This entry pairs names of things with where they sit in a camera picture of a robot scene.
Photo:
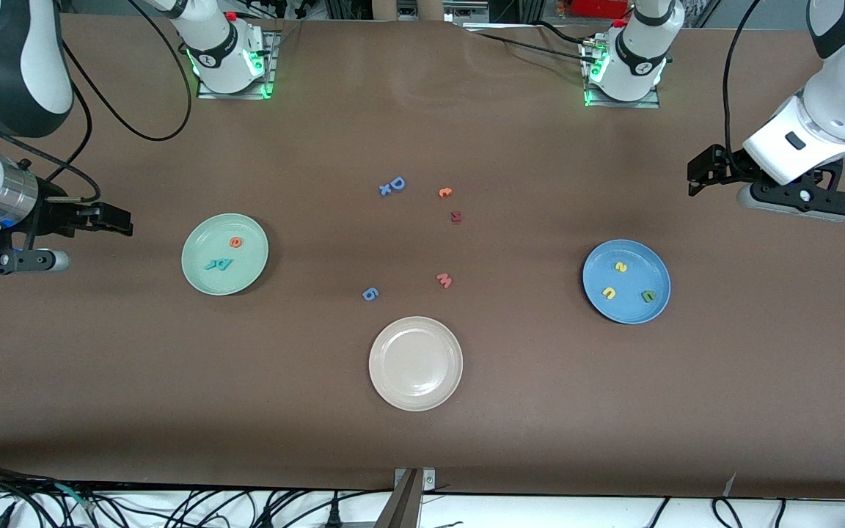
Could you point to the teal foam letter with hole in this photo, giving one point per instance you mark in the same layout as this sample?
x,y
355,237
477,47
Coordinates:
x,y
224,265

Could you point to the pale green plate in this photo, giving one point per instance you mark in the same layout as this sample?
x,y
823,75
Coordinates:
x,y
246,271

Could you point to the beige plate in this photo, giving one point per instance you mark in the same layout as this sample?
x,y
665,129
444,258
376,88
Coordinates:
x,y
415,364

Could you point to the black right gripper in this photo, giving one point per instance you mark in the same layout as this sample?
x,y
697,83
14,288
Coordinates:
x,y
56,216

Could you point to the blue foam number six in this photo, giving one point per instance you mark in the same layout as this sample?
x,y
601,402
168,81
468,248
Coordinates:
x,y
370,294

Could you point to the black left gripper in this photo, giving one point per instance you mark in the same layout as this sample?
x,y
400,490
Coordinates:
x,y
728,166

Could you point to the white paper tag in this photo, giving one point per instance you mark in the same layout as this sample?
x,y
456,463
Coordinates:
x,y
729,484

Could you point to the red box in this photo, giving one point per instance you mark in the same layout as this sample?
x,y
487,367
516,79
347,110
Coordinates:
x,y
598,7

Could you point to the green foam letter u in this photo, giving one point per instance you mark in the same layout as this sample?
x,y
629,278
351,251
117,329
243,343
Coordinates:
x,y
648,297

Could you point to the blue plate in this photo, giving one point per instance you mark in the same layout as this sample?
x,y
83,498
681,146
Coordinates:
x,y
631,281

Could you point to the blue foam letter D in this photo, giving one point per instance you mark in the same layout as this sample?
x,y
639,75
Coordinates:
x,y
400,185

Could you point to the black power plug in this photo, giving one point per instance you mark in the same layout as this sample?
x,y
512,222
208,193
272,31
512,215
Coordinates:
x,y
334,517

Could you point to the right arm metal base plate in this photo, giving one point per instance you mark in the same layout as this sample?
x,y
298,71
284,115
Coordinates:
x,y
268,66

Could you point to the aluminium table edge bracket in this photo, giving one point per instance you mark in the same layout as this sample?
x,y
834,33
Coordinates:
x,y
404,506

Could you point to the pink foam letter w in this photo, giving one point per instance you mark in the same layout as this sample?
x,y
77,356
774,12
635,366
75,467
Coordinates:
x,y
444,281

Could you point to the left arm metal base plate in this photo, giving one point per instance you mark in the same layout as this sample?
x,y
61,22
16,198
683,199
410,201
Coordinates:
x,y
653,103

